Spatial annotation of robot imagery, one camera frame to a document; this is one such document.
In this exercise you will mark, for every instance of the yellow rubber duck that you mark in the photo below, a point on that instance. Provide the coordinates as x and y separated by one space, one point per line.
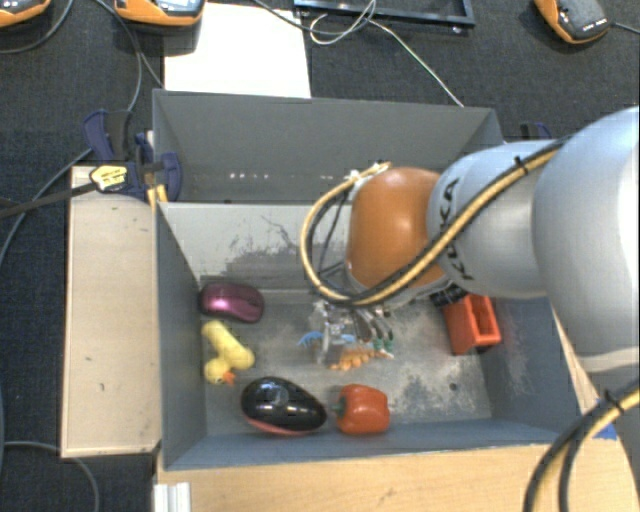
225 350

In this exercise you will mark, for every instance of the black and red computer mouse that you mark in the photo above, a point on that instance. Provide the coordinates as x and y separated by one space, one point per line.
280 406

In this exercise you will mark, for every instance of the black cylinder on white bracket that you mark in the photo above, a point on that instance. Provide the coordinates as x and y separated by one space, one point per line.
447 296

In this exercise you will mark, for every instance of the orange ridged toy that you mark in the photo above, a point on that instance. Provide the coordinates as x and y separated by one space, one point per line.
357 360

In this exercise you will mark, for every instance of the red-orange plastic box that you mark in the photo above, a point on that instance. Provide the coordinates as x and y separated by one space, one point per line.
470 325

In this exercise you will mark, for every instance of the pale wood flat board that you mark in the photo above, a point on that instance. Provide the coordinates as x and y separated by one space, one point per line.
112 325

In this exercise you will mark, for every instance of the red-orange toy bell pepper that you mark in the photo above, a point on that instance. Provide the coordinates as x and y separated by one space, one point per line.
364 410

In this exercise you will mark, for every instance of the purple computer mouse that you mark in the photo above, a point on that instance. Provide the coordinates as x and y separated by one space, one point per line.
232 301

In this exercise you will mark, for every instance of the small blue toy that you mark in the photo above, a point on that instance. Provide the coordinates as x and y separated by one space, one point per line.
309 340

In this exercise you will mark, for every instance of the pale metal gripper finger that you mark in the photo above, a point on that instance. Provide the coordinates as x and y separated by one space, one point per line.
330 352
320 317

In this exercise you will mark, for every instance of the grey metal bin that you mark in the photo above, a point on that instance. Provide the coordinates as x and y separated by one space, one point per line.
240 145

